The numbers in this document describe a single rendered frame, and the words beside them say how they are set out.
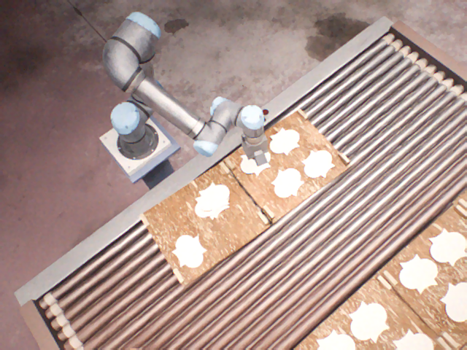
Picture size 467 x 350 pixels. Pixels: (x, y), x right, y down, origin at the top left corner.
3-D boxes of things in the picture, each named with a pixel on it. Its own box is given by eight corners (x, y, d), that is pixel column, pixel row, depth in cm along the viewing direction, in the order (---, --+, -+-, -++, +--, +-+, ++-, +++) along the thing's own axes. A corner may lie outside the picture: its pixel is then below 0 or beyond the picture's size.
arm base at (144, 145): (116, 135, 187) (109, 125, 178) (145, 121, 189) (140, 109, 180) (129, 162, 182) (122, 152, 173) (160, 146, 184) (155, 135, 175)
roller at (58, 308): (48, 310, 161) (42, 310, 157) (394, 44, 200) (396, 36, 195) (54, 321, 160) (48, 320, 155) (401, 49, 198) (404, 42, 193)
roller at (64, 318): (55, 321, 160) (48, 320, 155) (401, 49, 198) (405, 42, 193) (60, 332, 158) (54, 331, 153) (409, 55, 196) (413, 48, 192)
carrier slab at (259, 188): (222, 161, 177) (222, 160, 175) (297, 111, 184) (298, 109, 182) (273, 224, 164) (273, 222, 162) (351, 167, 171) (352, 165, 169)
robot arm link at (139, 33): (125, 111, 179) (103, 32, 127) (144, 85, 183) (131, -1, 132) (149, 125, 178) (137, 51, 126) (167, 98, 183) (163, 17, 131)
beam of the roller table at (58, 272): (21, 294, 167) (12, 292, 161) (380, 23, 208) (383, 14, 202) (31, 311, 164) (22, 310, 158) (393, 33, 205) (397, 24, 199)
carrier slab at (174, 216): (140, 216, 169) (139, 215, 168) (222, 162, 176) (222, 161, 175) (184, 287, 156) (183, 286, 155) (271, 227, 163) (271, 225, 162)
